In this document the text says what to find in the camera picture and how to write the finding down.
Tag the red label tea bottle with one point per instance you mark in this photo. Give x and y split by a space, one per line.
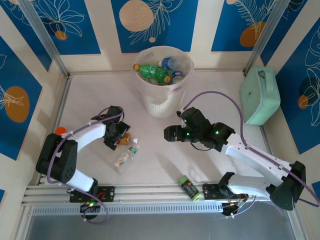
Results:
125 140

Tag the grey metal panel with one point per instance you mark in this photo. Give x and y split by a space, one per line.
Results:
162 228

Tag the blue label white cap bottle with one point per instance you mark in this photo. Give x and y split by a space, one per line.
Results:
168 63

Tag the orange cap drink bottle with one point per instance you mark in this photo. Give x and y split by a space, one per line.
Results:
61 130

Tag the green Sprite bottle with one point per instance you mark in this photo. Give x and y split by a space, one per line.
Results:
161 75
147 70

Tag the aluminium side rail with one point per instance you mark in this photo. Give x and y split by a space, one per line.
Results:
58 112

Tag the white plastic bin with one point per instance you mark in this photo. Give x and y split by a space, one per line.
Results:
160 107

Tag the mint green zip case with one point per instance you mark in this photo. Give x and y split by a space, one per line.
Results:
261 97

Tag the aluminium frame post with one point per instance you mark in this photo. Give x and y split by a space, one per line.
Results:
45 37
262 37

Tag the crane picture label bottle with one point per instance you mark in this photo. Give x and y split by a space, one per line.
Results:
123 160

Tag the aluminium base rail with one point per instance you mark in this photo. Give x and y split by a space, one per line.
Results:
150 193

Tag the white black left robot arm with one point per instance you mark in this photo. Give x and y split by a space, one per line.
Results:
85 132

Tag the green black cylindrical canister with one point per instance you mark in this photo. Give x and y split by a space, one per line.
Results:
188 187

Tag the light blue white label bottle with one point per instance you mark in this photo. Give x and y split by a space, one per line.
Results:
177 74

